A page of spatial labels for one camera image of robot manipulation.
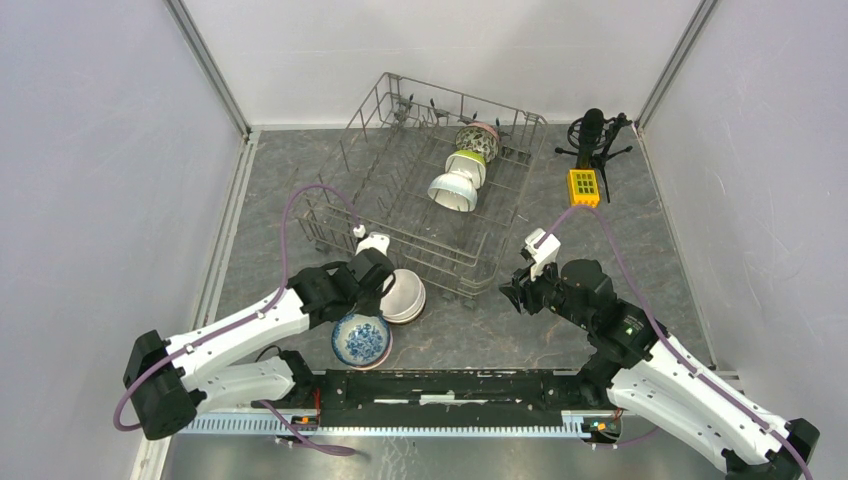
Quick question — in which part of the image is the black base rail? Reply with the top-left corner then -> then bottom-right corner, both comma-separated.
272,369 -> 624,429

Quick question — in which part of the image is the floral brown patterned bowl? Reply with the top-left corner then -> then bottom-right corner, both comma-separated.
455,122 -> 501,164

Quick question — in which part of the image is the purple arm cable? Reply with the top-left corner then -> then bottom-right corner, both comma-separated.
539,203 -> 815,480
112,184 -> 366,458

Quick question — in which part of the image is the yellow block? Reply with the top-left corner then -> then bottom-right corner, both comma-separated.
567,169 -> 601,208

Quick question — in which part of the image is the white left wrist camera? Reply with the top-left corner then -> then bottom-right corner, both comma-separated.
352,224 -> 391,256

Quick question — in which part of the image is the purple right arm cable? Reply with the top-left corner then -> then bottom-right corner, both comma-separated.
539,203 -> 815,480

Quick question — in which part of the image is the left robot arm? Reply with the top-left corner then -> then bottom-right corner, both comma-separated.
113,238 -> 394,440

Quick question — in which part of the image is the black microphone on tripod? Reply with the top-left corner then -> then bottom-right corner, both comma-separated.
554,108 -> 633,202

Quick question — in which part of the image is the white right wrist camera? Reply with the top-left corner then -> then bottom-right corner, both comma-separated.
521,228 -> 561,281

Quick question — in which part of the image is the grey wire dish rack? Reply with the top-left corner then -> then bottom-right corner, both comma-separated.
299,72 -> 548,300

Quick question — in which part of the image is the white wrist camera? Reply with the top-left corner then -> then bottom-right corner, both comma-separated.
521,228 -> 561,281
352,224 -> 391,256

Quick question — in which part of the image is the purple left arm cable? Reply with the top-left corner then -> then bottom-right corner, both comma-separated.
112,184 -> 366,458

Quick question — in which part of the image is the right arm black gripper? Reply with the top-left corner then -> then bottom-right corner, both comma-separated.
497,253 -> 593,331

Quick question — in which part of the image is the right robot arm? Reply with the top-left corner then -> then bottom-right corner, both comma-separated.
498,259 -> 820,479

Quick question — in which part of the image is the blue floral bowl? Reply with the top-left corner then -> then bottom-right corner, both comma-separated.
331,314 -> 392,369

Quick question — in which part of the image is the green and white bowl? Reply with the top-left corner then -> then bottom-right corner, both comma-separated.
445,150 -> 487,190

